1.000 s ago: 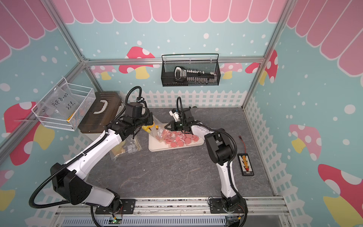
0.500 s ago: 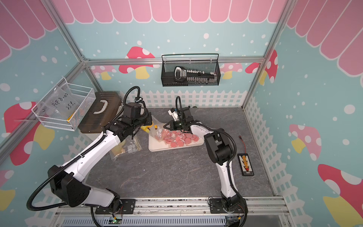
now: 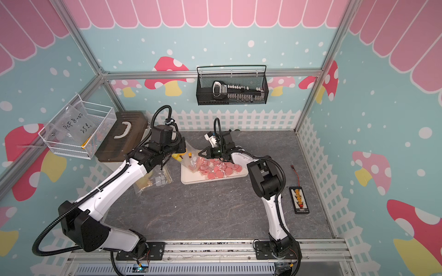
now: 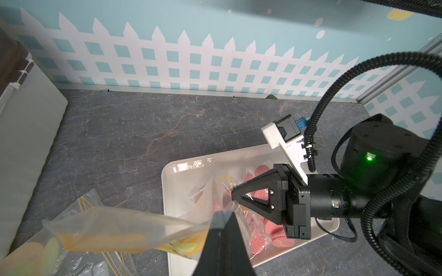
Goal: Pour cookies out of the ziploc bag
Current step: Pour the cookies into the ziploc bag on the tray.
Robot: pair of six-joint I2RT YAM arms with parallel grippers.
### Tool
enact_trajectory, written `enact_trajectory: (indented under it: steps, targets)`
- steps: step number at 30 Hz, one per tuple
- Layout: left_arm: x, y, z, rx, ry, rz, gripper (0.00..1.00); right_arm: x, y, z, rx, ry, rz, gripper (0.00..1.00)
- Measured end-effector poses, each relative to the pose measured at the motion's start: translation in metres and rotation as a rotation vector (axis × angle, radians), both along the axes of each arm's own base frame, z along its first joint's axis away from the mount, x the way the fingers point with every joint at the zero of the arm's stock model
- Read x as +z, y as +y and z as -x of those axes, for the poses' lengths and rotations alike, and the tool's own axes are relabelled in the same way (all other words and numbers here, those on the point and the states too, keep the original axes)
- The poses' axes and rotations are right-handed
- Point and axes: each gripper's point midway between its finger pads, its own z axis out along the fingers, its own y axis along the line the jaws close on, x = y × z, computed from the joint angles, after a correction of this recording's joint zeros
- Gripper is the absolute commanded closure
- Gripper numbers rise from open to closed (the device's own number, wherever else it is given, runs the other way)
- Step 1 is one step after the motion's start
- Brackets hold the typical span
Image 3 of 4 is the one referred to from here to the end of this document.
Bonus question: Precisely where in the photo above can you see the ziploc bag of cookies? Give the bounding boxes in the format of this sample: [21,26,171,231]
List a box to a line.
[172,142,205,173]
[133,165,173,196]

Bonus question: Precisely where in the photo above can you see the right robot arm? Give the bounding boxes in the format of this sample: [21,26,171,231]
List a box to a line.
[199,118,302,263]

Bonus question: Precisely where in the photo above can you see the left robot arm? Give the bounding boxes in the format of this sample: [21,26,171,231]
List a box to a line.
[32,105,186,260]

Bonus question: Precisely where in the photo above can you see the clear labelled plastic bag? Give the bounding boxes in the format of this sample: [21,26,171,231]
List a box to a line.
[51,104,97,148]

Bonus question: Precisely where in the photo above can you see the white rectangular tray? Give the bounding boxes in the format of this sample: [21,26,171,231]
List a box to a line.
[172,144,248,185]

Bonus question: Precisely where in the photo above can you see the white toolbox brown lid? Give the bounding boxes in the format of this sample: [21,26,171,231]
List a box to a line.
[95,111,148,171]

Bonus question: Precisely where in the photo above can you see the socket set in basket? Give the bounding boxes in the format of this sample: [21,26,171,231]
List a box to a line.
[210,81,267,104]

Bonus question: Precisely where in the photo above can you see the black connector board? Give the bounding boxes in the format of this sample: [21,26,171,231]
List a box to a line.
[289,186,310,215]

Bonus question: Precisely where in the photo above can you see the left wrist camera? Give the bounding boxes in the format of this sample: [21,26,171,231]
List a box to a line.
[151,125,174,144]

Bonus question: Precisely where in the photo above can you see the black wire mesh basket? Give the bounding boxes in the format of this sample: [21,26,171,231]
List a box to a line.
[196,65,269,105]

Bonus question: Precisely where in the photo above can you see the red black wire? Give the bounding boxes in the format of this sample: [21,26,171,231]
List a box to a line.
[291,164,302,187]

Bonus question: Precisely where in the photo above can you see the white wire basket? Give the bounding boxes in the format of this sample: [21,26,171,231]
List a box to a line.
[39,94,117,160]

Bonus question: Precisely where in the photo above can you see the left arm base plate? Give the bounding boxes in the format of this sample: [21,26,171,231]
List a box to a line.
[116,241,166,261]

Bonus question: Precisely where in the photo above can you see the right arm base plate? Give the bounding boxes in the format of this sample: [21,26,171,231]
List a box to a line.
[252,239,303,261]

